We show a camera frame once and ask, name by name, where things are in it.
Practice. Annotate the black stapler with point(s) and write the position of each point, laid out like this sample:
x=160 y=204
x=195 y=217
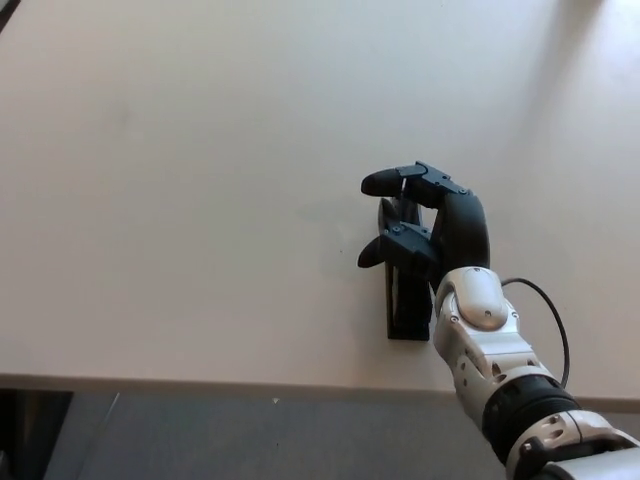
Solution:
x=407 y=315

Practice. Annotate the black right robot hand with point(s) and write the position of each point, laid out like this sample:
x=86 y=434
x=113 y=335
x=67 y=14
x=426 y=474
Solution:
x=460 y=225

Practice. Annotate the dark cabinet under desk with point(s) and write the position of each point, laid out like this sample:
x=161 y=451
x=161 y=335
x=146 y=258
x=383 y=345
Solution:
x=30 y=435

